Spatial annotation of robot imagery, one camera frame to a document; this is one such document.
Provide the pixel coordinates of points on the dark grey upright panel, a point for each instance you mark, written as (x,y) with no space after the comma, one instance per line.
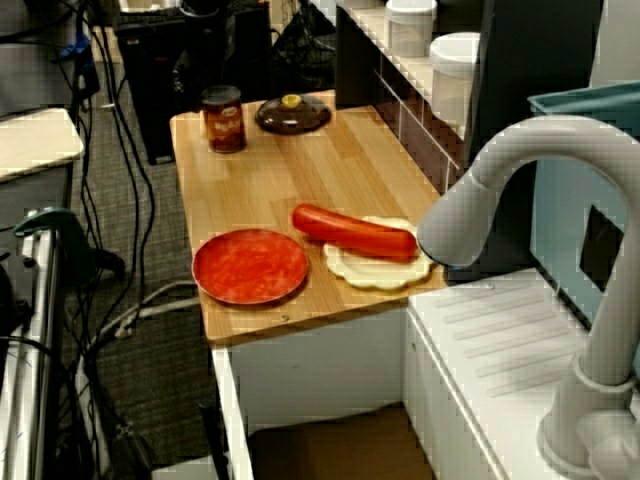
(525,60)

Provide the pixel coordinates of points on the grey toy faucet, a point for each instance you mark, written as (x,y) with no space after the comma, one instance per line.
(605,300)

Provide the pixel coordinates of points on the brown lid with yellow knob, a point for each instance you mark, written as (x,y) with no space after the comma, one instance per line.
(292,120)

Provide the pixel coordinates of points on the teal plastic bin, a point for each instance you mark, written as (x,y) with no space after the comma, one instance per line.
(565,210)

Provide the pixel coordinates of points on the black computer case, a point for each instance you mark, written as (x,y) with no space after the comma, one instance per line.
(150,100)

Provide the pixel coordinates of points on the white plastic jar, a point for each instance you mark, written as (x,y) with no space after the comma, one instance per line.
(412,30)
(452,75)

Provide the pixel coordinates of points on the red toy sausage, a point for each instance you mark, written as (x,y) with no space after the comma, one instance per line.
(350,232)

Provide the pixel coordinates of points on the white kitchen cabinet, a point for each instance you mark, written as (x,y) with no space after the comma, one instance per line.
(310,365)

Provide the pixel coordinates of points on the green power drill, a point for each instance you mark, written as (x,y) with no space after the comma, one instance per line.
(75,235)

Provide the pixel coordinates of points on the cream flower-shaped plate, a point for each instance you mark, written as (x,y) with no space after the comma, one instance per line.
(380,272)

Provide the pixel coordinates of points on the blue plastic clip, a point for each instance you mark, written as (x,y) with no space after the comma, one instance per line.
(75,50)

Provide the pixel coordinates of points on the black power supply box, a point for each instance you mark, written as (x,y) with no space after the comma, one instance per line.
(10,300)

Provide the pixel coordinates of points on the red round plate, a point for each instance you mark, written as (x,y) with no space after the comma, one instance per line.
(250,267)

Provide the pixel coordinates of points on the black mesh net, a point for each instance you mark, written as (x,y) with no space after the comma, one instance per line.
(305,45)

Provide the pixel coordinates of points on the white desk board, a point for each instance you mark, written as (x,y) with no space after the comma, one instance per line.
(35,140)

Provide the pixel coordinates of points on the aluminium profile rail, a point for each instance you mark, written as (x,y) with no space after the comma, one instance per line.
(42,350)

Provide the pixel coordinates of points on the beans can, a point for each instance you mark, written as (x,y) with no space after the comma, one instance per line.
(223,125)

